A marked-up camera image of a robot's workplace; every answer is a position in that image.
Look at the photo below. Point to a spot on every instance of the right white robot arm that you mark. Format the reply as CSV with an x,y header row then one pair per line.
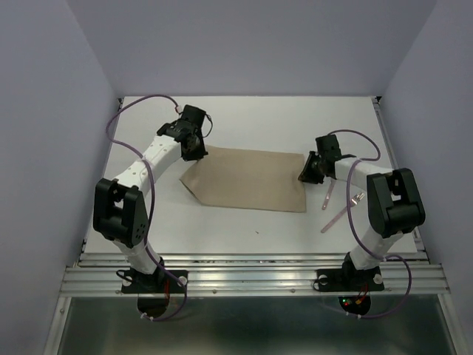
x,y
394,205

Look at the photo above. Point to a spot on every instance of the pink handled fork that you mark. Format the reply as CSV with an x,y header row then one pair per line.
x,y
354,201

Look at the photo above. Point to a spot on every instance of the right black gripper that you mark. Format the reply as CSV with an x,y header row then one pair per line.
x,y
306,174

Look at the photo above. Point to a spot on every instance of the beige cloth napkin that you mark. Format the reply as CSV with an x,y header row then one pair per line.
x,y
248,179

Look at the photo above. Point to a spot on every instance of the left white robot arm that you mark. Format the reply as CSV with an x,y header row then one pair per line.
x,y
120,214

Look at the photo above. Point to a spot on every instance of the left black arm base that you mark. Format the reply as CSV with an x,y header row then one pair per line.
x,y
134,282

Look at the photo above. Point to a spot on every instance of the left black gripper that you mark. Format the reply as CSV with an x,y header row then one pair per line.
x,y
200,153

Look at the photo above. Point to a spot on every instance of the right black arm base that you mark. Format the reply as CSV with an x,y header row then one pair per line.
x,y
348,279

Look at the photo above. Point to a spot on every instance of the pink handled knife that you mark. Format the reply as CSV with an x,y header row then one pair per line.
x,y
328,194

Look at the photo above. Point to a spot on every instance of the aluminium front rail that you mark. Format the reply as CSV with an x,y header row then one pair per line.
x,y
253,304

